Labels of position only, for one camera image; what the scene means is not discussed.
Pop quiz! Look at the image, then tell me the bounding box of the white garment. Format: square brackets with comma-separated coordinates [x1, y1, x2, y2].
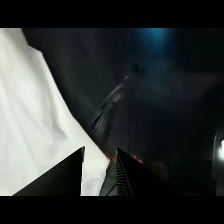
[0, 28, 111, 197]

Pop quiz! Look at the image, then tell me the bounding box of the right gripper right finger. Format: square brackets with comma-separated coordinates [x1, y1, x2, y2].
[115, 147, 174, 197]

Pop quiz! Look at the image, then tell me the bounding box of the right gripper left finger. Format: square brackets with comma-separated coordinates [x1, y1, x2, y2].
[13, 145, 86, 197]

